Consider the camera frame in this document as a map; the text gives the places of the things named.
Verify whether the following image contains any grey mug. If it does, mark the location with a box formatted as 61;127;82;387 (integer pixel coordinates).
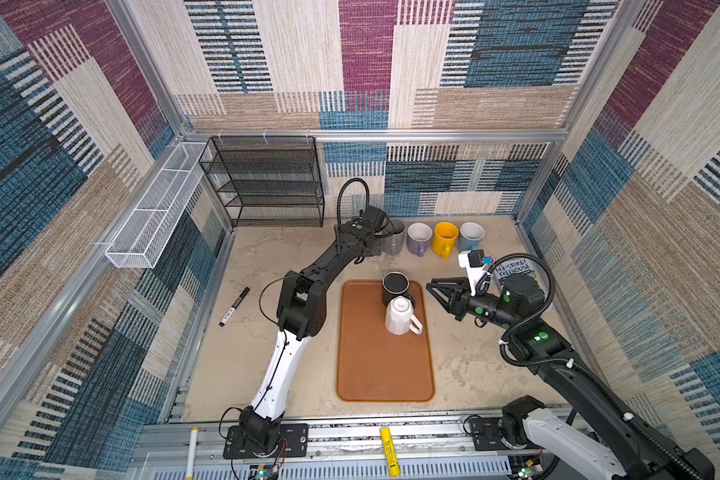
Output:
382;219;406;256

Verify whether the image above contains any black wire shelf rack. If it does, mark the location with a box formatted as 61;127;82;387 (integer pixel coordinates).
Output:
199;136;325;227

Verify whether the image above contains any purple mug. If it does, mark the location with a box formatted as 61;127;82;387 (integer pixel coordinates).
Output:
406;222;433;257

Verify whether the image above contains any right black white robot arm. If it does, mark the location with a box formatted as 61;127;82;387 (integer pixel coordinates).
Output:
426;250;715;479

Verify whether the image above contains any yellow marker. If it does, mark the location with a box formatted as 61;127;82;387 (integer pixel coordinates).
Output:
380;427;401;478

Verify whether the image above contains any white marker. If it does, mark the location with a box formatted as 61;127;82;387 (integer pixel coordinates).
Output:
184;427;199;480

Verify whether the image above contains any white mesh basket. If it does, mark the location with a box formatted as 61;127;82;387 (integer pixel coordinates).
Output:
105;142;205;269

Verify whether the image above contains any yellow mug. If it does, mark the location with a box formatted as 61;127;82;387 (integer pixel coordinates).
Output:
432;222;459;260

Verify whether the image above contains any blue speckled mug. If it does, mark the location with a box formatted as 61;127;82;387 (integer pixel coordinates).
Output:
457;222;485;252

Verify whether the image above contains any white mug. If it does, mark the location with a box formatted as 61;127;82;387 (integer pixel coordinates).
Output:
385;296;423;336

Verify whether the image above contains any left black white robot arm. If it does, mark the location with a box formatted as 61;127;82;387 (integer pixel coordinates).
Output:
228;177;389;457

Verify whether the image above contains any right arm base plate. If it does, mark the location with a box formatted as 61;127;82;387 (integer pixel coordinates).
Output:
464;415;511;452

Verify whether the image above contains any black mug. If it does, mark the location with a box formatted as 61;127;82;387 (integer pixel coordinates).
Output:
381;272;415;307

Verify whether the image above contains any black marker pen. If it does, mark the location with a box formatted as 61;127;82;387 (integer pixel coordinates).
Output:
219;287;250;327

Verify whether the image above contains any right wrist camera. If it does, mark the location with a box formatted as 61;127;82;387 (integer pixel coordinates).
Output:
458;249;493;296

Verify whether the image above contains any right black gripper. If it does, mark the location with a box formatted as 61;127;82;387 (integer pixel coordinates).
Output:
425;275;518;331

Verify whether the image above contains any colourful magazine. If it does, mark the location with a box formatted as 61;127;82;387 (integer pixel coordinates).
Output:
493;258;538;288

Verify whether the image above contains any brown plastic tray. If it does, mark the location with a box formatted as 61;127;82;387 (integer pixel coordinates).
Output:
336;280;435;402

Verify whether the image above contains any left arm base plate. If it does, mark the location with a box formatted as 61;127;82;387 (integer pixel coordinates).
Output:
223;423;309;460

